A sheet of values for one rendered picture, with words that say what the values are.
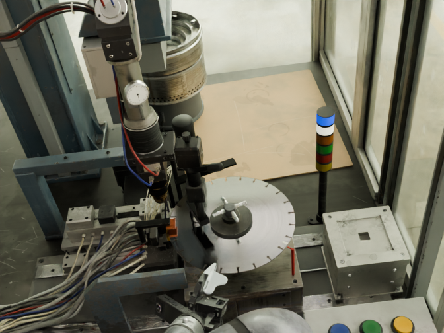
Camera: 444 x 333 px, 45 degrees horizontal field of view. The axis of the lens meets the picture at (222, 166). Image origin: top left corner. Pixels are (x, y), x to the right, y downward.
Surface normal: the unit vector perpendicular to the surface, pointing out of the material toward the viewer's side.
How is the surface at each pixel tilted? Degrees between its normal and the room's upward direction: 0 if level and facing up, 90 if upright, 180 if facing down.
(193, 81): 90
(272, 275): 0
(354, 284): 90
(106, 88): 90
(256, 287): 0
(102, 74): 90
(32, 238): 0
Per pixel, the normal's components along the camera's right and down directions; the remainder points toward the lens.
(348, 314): -0.10, -0.73
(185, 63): 0.63, 0.48
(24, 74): 0.07, 0.67
